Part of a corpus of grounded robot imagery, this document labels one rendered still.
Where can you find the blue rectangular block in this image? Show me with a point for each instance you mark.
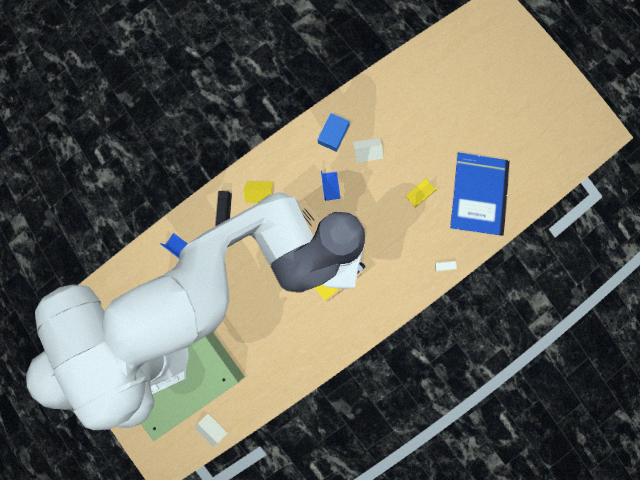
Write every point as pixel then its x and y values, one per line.
pixel 332 133

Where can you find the blue notebook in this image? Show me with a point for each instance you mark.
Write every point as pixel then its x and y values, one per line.
pixel 480 194

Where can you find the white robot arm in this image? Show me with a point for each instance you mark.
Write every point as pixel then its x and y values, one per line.
pixel 173 311

